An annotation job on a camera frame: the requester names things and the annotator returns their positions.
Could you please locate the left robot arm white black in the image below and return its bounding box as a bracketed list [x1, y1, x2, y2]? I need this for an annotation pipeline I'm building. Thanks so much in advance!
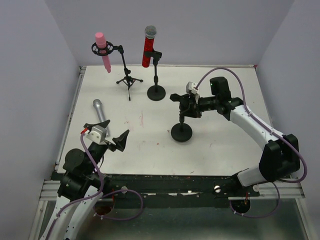
[41, 120, 130, 240]

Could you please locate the black tripod shock mount stand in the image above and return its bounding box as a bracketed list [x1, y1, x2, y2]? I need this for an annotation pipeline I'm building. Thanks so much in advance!
[91, 41, 143, 101]

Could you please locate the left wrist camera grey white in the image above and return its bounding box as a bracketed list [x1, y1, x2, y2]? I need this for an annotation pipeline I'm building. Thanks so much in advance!
[84, 125, 108, 145]

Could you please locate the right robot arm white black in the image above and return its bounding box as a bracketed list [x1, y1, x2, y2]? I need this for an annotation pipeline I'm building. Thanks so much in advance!
[170, 77, 300, 187]

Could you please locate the red glitter microphone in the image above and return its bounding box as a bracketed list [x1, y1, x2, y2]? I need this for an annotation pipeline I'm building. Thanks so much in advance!
[142, 25, 157, 68]

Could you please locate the silver microphone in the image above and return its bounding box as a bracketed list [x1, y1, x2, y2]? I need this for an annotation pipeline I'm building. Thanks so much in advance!
[92, 99, 107, 123]

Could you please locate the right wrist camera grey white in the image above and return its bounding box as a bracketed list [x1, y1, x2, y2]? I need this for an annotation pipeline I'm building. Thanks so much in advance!
[185, 81, 200, 103]

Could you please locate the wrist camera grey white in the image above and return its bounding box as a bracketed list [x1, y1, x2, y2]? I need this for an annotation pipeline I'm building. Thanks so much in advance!
[84, 125, 108, 145]
[185, 81, 200, 103]

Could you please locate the pink microphone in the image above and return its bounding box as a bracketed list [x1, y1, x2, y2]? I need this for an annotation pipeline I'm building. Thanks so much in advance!
[95, 32, 112, 73]

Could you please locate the black round base stand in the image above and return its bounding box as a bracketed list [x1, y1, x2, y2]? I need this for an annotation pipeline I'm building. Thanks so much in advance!
[169, 93, 193, 143]
[144, 49, 166, 102]

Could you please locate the black mounting base plate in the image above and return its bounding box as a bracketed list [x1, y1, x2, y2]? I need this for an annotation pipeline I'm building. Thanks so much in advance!
[51, 172, 261, 210]

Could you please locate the aluminium rail frame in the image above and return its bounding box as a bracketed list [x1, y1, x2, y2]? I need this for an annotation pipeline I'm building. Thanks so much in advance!
[27, 65, 306, 240]

